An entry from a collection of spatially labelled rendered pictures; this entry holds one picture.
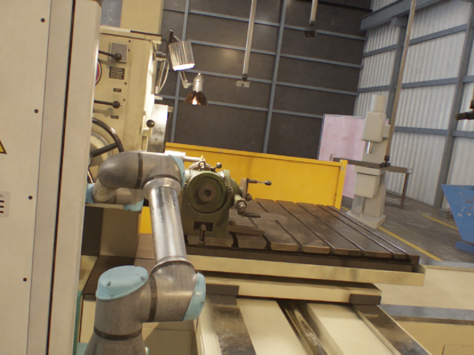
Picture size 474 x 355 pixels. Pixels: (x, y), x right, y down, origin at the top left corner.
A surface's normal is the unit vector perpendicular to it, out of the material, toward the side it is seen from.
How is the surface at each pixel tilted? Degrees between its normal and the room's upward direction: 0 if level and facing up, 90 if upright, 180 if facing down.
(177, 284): 37
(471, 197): 90
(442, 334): 90
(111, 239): 90
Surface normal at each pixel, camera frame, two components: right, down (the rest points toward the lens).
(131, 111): 0.12, 0.14
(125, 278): 0.00, -0.98
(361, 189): -0.48, 0.06
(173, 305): 0.36, 0.07
